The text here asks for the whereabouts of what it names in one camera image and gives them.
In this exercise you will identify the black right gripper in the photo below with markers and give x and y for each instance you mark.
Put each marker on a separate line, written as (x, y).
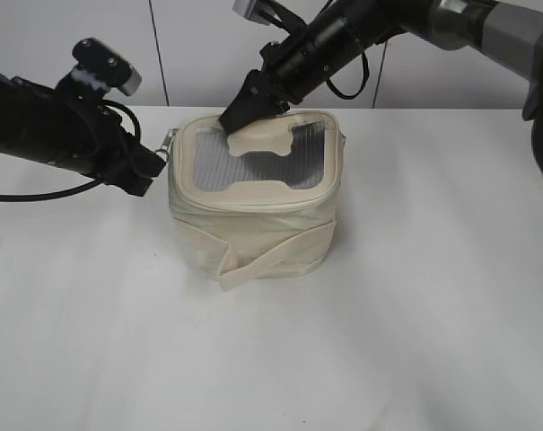
(294, 68)

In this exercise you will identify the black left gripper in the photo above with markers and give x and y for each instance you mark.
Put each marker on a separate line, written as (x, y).
(101, 139)

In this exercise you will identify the silver zipper pull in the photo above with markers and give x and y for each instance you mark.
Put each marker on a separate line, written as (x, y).
(165, 148)

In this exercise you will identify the cream zippered bag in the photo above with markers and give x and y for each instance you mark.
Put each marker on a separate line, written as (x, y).
(258, 203)

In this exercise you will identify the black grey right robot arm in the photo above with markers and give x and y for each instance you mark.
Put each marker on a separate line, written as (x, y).
(508, 34)

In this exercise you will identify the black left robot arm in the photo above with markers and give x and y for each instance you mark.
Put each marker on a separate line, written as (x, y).
(32, 128)

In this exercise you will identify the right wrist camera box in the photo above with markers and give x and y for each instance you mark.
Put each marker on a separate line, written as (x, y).
(269, 12)

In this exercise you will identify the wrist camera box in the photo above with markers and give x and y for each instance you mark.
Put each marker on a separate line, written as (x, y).
(269, 12)
(98, 70)

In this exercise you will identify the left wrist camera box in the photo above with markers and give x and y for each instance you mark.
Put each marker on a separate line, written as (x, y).
(98, 70)

